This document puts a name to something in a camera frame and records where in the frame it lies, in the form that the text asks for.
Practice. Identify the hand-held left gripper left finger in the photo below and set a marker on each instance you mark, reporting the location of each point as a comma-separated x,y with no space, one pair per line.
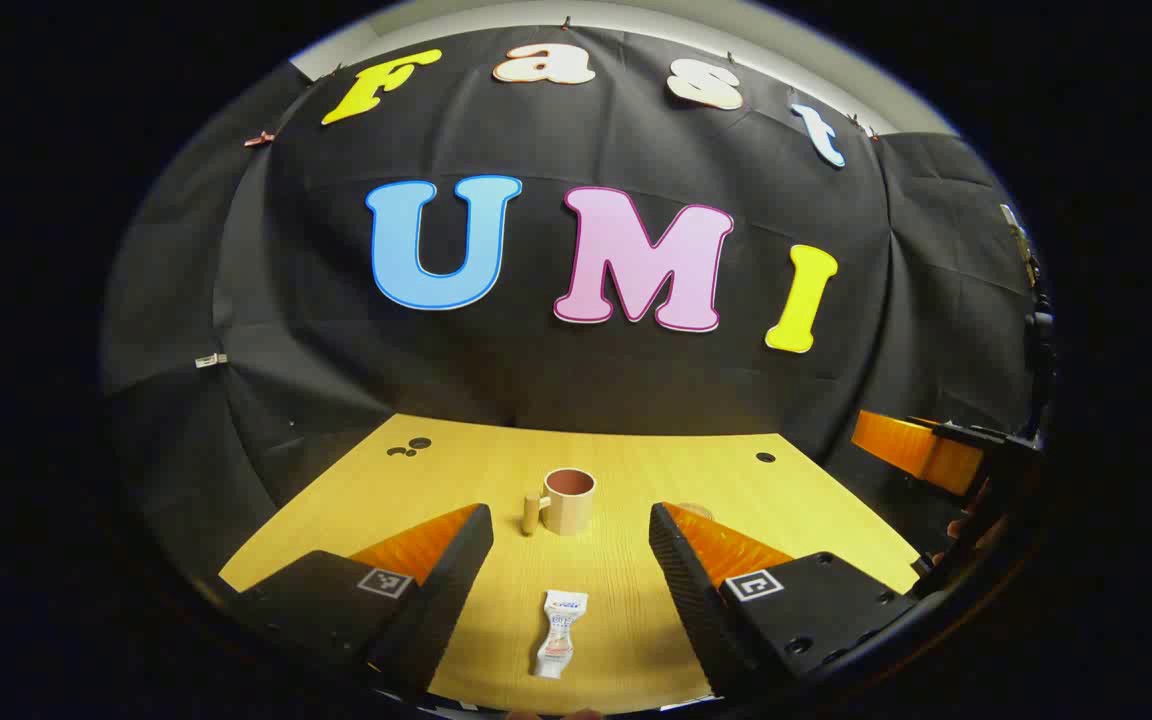
456,580

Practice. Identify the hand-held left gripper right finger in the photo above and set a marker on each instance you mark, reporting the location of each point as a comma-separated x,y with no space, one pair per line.
686,580

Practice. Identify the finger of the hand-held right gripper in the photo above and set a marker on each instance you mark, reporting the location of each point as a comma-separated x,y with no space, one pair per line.
911,450

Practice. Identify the round brown coaster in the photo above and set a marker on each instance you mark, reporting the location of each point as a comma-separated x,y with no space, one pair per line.
698,511

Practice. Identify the white toothpaste tube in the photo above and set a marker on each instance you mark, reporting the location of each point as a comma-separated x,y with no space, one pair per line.
560,630

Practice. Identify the yellow wooden desktop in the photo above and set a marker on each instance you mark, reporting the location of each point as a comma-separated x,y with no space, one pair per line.
576,560

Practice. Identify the black backdrop cloth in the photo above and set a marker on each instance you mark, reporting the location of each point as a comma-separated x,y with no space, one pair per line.
556,370

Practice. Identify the white cloth clip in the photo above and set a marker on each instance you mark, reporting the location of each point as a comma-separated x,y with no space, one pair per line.
210,360

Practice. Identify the red cloth clip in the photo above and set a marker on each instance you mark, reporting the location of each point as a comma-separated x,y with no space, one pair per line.
258,139

